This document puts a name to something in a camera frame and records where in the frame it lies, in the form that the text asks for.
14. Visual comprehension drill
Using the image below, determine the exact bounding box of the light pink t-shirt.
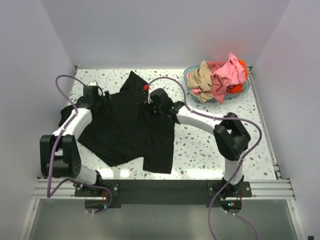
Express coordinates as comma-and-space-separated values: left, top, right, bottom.
191, 88, 203, 95

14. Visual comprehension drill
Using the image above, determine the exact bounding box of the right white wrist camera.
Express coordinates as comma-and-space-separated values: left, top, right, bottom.
143, 84, 152, 104

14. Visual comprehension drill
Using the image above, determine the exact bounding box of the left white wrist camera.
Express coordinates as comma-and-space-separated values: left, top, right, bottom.
87, 80, 99, 86

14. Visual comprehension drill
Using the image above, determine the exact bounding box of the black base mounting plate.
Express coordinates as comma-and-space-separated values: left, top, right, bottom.
74, 178, 252, 210

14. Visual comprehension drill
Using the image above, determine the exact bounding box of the black t-shirt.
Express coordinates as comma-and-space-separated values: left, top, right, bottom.
57, 70, 176, 175

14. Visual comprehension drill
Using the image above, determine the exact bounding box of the beige t-shirt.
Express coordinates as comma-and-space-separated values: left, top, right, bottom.
186, 60, 214, 103

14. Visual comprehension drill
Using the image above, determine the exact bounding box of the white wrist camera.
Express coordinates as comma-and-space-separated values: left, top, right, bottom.
143, 84, 152, 104
87, 80, 99, 86

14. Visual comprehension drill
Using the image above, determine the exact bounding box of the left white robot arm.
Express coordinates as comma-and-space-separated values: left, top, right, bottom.
39, 85, 112, 196

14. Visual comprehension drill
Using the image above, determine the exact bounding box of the aluminium frame rail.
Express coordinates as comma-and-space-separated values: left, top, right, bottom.
31, 159, 297, 201

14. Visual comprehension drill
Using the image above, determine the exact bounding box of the teal plastic laundry basket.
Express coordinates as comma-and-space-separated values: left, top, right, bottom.
183, 61, 250, 104

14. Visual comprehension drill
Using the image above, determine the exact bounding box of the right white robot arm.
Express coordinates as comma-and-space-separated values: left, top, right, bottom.
137, 84, 251, 197

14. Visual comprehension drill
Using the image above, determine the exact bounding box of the orange t-shirt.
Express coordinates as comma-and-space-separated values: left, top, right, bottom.
228, 59, 248, 94

